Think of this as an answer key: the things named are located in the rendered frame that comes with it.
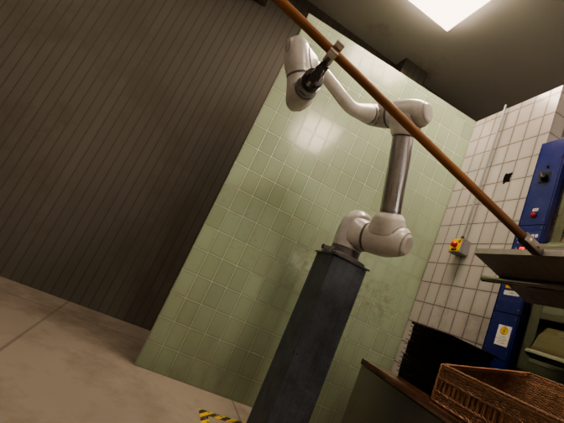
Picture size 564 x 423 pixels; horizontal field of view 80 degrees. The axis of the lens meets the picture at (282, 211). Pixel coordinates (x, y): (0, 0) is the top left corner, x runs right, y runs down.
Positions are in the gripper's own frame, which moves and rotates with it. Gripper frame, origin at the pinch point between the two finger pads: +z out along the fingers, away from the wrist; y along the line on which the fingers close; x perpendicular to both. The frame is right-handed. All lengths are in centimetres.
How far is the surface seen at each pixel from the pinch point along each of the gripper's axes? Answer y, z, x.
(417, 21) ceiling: -205, -153, -33
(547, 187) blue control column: -69, -45, -134
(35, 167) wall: 99, -195, 118
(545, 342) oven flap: 10, -28, -156
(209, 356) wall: 119, -123, -58
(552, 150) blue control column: -93, -49, -128
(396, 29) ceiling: -202, -174, -25
